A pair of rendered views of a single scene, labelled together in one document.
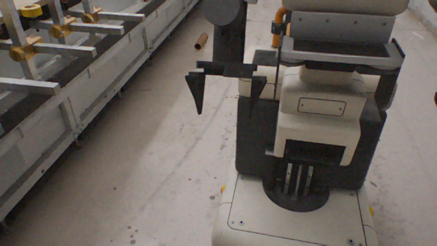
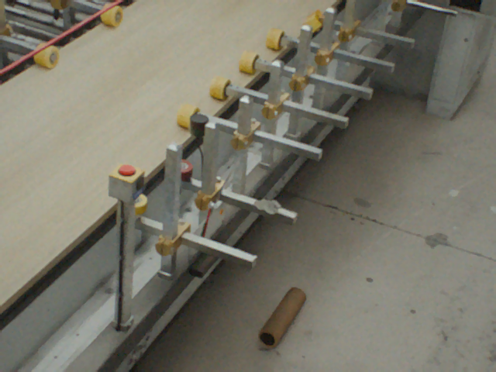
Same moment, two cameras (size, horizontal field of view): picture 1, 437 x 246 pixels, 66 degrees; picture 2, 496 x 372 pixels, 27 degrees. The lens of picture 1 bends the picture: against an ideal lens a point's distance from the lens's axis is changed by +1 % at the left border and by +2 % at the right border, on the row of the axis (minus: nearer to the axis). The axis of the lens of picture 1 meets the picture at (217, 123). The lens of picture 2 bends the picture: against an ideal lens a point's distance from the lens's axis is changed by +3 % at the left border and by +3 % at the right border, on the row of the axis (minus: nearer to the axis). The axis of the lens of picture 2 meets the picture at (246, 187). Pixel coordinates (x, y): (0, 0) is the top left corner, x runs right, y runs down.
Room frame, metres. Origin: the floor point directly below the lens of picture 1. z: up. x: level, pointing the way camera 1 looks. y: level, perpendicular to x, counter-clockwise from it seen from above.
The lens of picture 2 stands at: (0.34, -0.23, 2.62)
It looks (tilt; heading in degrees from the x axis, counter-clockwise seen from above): 33 degrees down; 11
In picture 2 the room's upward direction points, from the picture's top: 6 degrees clockwise
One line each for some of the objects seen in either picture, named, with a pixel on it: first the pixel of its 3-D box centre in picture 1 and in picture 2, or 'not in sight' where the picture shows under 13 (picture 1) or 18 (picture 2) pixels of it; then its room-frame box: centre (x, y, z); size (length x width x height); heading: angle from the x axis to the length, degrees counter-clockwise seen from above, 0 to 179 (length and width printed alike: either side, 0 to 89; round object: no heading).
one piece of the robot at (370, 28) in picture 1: (333, 60); not in sight; (0.74, -0.28, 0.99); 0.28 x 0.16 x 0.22; 78
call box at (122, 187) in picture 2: not in sight; (126, 184); (2.41, 0.50, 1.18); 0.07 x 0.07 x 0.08; 79
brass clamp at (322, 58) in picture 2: not in sight; (326, 53); (3.91, 0.21, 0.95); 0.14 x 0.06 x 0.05; 169
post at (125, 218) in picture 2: not in sight; (124, 262); (2.41, 0.50, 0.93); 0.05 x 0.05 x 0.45; 79
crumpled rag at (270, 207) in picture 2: not in sight; (267, 203); (2.91, 0.20, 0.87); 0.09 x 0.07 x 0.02; 79
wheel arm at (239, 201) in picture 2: not in sight; (233, 199); (2.93, 0.32, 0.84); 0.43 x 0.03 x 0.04; 79
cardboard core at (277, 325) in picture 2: (201, 41); (282, 316); (3.37, 0.17, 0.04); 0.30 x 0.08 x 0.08; 169
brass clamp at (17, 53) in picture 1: (26, 49); not in sight; (1.21, 0.73, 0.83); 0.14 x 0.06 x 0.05; 169
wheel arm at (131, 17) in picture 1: (103, 15); not in sight; (1.71, 0.58, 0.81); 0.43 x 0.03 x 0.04; 79
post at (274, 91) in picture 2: not in sight; (270, 122); (3.40, 0.31, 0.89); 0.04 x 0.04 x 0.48; 79
